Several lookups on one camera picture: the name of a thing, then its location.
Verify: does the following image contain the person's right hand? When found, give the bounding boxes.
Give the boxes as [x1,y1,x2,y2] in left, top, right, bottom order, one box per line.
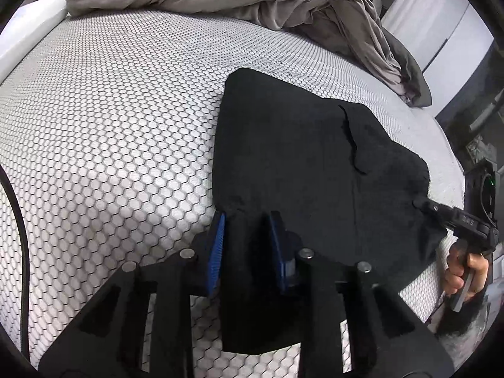
[444,240,491,304]

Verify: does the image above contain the white wardrobe door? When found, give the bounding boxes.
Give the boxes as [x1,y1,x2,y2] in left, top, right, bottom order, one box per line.
[382,0,494,117]

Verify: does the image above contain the black pants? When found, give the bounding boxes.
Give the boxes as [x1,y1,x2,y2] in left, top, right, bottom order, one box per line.
[212,68,447,355]

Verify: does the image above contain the white honeycomb-pattern mattress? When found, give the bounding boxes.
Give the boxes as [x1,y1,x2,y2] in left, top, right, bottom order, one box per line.
[1,10,463,365]

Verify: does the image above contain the grey rumpled duvet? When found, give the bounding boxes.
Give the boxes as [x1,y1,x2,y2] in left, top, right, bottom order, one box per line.
[67,0,432,107]

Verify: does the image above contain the black braided cable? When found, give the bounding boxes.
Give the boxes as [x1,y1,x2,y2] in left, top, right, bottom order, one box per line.
[0,164,32,359]

